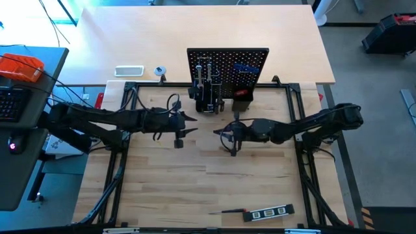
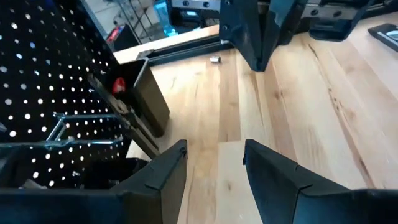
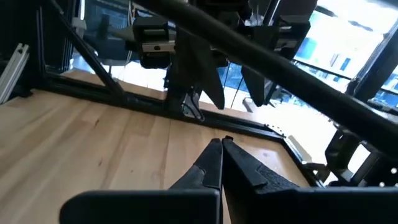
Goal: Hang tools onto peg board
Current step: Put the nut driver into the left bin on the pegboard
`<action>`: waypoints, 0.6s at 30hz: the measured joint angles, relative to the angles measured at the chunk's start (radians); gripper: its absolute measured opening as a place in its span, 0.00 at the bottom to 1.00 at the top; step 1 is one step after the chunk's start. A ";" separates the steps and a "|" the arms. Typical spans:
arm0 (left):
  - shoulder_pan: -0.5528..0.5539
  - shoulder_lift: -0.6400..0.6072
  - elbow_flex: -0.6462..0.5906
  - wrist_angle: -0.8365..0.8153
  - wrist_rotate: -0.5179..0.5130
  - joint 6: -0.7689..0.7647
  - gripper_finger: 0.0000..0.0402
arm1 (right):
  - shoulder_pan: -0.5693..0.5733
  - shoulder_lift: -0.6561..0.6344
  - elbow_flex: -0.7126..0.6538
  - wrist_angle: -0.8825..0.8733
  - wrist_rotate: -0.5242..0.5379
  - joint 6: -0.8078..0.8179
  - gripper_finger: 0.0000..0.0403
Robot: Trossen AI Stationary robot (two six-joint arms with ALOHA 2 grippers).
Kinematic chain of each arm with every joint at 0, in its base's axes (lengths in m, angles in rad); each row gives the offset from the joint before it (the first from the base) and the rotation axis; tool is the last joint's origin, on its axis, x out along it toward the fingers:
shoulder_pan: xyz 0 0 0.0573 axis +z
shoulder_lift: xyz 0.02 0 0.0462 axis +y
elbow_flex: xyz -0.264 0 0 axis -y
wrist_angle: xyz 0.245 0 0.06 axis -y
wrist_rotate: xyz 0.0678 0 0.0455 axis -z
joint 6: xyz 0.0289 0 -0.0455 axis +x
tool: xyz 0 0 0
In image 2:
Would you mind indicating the black equipment case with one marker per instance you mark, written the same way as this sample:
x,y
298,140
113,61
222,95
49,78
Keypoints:
x,y
126,39

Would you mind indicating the light wooden desk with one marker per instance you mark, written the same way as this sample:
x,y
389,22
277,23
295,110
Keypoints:
x,y
174,39

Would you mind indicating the black aluminium table frame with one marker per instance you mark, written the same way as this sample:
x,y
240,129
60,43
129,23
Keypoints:
x,y
186,49

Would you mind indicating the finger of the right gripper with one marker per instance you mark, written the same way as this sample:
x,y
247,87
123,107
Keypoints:
x,y
245,31
289,21

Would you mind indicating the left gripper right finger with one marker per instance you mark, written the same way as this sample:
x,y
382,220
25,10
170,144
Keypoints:
x,y
273,186

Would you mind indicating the small chrome socket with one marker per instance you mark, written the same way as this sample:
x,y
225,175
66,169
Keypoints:
x,y
215,59

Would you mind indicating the black metal pegboard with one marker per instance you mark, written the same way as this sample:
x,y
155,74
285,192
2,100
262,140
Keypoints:
x,y
46,46

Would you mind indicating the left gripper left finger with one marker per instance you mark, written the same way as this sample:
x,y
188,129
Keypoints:
x,y
158,193

